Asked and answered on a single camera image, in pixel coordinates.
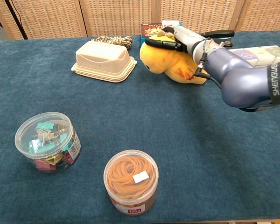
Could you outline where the small white card box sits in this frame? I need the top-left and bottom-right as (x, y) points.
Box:
(161, 20), (180, 28)

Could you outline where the clear tub of binder clips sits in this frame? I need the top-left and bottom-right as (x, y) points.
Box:
(14, 112), (82, 174)

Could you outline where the blue table cloth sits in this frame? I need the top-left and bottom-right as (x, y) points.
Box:
(0, 30), (280, 224)

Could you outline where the woven folding screen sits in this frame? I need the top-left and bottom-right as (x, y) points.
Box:
(0, 0), (280, 40)

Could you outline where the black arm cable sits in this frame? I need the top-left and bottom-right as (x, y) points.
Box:
(194, 39), (224, 89)

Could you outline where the blue card box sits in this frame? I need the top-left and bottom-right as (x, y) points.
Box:
(140, 22), (185, 44)

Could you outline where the braided rope bundle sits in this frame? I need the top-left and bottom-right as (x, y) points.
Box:
(91, 35), (133, 50)

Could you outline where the black stapler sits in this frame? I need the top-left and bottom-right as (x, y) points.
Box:
(199, 29), (235, 48)

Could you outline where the black stand pole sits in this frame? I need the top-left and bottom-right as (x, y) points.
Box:
(4, 0), (28, 40)

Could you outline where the yellow plush toy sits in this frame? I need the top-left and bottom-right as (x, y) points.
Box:
(140, 31), (208, 85)

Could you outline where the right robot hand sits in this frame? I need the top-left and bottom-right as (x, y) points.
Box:
(145, 25), (207, 63)

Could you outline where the beige plastic box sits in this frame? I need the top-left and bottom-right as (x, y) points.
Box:
(71, 41), (138, 83)

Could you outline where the clear tub of rubber bands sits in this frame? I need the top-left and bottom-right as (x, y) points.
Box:
(103, 149), (159, 216)

